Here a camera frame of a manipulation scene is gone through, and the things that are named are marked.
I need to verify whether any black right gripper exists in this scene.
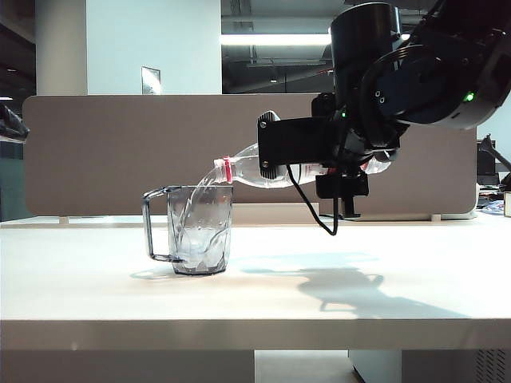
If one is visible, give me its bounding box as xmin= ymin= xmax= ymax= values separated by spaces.
xmin=311 ymin=93 xmax=410 ymax=219

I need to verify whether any clear water bottle red label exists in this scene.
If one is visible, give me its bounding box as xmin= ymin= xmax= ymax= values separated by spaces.
xmin=213 ymin=143 xmax=394 ymax=190

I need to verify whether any transparent grey plastic mug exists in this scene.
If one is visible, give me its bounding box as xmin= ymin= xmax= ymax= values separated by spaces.
xmin=142 ymin=184 xmax=235 ymax=276

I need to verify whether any long white ceiling light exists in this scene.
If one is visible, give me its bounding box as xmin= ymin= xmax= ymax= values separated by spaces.
xmin=220 ymin=34 xmax=333 ymax=46

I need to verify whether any white computer monitor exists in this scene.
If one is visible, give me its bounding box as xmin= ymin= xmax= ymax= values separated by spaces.
xmin=477 ymin=139 xmax=499 ymax=175

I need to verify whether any brown fabric desk partition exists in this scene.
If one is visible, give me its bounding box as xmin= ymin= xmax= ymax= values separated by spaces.
xmin=22 ymin=94 xmax=479 ymax=216

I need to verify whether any black shiny bag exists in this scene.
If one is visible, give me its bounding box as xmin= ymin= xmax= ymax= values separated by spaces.
xmin=0 ymin=104 xmax=31 ymax=144

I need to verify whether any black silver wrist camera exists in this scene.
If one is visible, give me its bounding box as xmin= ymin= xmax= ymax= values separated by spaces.
xmin=257 ymin=110 xmax=345 ymax=181

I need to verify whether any framed wall sign plaque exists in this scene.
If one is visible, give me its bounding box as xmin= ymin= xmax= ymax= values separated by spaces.
xmin=141 ymin=66 xmax=162 ymax=97

